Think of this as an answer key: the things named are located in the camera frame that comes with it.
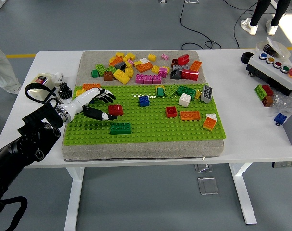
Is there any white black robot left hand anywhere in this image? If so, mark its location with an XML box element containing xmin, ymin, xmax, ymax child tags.
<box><xmin>65</xmin><ymin>87</ymin><xmax>118</xmax><ymax>124</ymax></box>

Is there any red curved-top brick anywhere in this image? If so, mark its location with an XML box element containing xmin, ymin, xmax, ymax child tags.
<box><xmin>108</xmin><ymin>104</ymin><xmax>124</xmax><ymax>116</ymax></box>

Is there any dark green eight-stud brick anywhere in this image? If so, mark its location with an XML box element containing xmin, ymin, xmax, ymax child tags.
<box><xmin>176</xmin><ymin>85</ymin><xmax>197</xmax><ymax>98</ymax></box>
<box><xmin>110</xmin><ymin>122</ymin><xmax>132</xmax><ymax>135</ymax></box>

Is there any orange eight-stud brick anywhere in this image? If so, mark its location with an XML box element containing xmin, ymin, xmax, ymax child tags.
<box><xmin>82</xmin><ymin>83</ymin><xmax>102</xmax><ymax>91</ymax></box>
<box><xmin>135</xmin><ymin>62</ymin><xmax>154</xmax><ymax>74</ymax></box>

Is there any lime green stud brick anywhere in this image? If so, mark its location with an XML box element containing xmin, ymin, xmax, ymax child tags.
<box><xmin>95</xmin><ymin>63</ymin><xmax>107</xmax><ymax>77</ymax></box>

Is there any large yellow rounded brick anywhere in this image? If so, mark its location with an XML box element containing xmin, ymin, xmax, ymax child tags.
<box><xmin>112</xmin><ymin>69</ymin><xmax>131</xmax><ymax>85</ymax></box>

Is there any orange stud brick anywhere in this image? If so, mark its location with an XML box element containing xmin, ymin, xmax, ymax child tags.
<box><xmin>108</xmin><ymin>56</ymin><xmax>124</xmax><ymax>67</ymax></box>
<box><xmin>189</xmin><ymin>60</ymin><xmax>203</xmax><ymax>72</ymax></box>

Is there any pink long brick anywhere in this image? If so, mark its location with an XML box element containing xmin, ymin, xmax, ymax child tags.
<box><xmin>135</xmin><ymin>73</ymin><xmax>162</xmax><ymax>85</ymax></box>

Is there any green studded baseplate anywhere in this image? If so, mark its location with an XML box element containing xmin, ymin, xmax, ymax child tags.
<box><xmin>63</xmin><ymin>83</ymin><xmax>228</xmax><ymax>146</ymax></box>

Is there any lime green flat brick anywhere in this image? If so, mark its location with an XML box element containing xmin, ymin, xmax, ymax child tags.
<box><xmin>164</xmin><ymin>84</ymin><xmax>180</xmax><ymax>98</ymax></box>

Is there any white four-stud brick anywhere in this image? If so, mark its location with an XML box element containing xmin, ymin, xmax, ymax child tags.
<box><xmin>178</xmin><ymin>93</ymin><xmax>192</xmax><ymax>107</ymax></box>

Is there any red stud brick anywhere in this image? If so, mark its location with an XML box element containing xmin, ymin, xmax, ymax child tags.
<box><xmin>177</xmin><ymin>54</ymin><xmax>190</xmax><ymax>66</ymax></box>
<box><xmin>261</xmin><ymin>84</ymin><xmax>274</xmax><ymax>97</ymax></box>

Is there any large red brick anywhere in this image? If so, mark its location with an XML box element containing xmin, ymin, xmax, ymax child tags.
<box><xmin>181</xmin><ymin>69</ymin><xmax>200</xmax><ymax>81</ymax></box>

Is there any orange brick with yellow base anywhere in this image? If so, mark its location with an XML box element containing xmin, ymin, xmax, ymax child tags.
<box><xmin>203</xmin><ymin>117</ymin><xmax>217</xmax><ymax>132</ymax></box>

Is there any blue brick keyring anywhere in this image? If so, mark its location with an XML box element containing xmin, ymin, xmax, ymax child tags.
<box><xmin>273</xmin><ymin>112</ymin><xmax>288</xmax><ymax>126</ymax></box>

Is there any black gear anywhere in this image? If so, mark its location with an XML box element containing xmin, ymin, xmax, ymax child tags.
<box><xmin>58</xmin><ymin>82</ymin><xmax>73</xmax><ymax>99</ymax></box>

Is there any small white plastic part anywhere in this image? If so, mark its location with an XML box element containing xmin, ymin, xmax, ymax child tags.
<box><xmin>53</xmin><ymin>71</ymin><xmax>64</xmax><ymax>85</ymax></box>

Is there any grey foam mat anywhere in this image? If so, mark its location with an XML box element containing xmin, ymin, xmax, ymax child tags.
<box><xmin>61</xmin><ymin>50</ymin><xmax>225</xmax><ymax>161</ymax></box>

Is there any clear floor socket cover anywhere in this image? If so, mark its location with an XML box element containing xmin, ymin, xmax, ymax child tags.
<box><xmin>197</xmin><ymin>177</ymin><xmax>220</xmax><ymax>195</ymax></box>
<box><xmin>194</xmin><ymin>163</ymin><xmax>213</xmax><ymax>173</ymax></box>

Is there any white table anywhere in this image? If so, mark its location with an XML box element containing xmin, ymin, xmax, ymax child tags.
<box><xmin>0</xmin><ymin>49</ymin><xmax>292</xmax><ymax>226</ymax></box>

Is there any white button control box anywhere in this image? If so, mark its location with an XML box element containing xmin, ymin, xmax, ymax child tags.
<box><xmin>246</xmin><ymin>51</ymin><xmax>292</xmax><ymax>96</ymax></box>

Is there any clear plastic bag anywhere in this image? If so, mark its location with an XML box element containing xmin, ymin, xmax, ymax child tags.
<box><xmin>270</xmin><ymin>92</ymin><xmax>292</xmax><ymax>115</ymax></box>

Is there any white round lidded container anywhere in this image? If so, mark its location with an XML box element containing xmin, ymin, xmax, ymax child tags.
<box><xmin>255</xmin><ymin>37</ymin><xmax>291</xmax><ymax>60</ymax></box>

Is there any table height control panel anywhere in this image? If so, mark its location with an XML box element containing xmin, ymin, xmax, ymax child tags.
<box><xmin>272</xmin><ymin>161</ymin><xmax>292</xmax><ymax>168</ymax></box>

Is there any cream switch box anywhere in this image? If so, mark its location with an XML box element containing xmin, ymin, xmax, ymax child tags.
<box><xmin>29</xmin><ymin>73</ymin><xmax>57</xmax><ymax>101</ymax></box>

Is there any red single-ring square brick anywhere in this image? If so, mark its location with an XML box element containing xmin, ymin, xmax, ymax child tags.
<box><xmin>165</xmin><ymin>106</ymin><xmax>178</xmax><ymax>118</ymax></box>

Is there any orange three-ring long brick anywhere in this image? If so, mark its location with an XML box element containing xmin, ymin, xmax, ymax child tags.
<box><xmin>180</xmin><ymin>111</ymin><xmax>201</xmax><ymax>121</ymax></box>

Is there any grey three-ring brick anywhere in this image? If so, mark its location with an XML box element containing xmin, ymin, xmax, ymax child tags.
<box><xmin>200</xmin><ymin>84</ymin><xmax>213</xmax><ymax>103</ymax></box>

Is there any black floor cable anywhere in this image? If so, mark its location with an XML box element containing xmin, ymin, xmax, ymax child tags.
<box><xmin>233</xmin><ymin>0</ymin><xmax>267</xmax><ymax>50</ymax></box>
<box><xmin>179</xmin><ymin>0</ymin><xmax>217</xmax><ymax>50</ymax></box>

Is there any black ring roll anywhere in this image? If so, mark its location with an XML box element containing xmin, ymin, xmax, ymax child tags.
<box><xmin>241</xmin><ymin>51</ymin><xmax>255</xmax><ymax>65</ymax></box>

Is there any brown ring brick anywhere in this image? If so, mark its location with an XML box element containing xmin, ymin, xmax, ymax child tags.
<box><xmin>261</xmin><ymin>95</ymin><xmax>274</xmax><ymax>108</ymax></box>

